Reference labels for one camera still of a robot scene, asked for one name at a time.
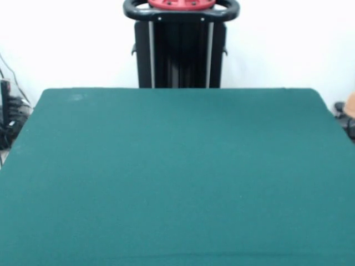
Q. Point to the tan terry towel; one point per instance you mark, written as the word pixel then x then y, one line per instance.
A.
pixel 350 105

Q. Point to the red robot base disc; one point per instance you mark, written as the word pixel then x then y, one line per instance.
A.
pixel 180 5

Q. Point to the dark green table cloth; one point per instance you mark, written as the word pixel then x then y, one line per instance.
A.
pixel 138 180

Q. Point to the round black knob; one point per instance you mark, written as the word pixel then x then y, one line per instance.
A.
pixel 339 106

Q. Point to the dark grey chair base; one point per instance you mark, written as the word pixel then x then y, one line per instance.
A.
pixel 350 127

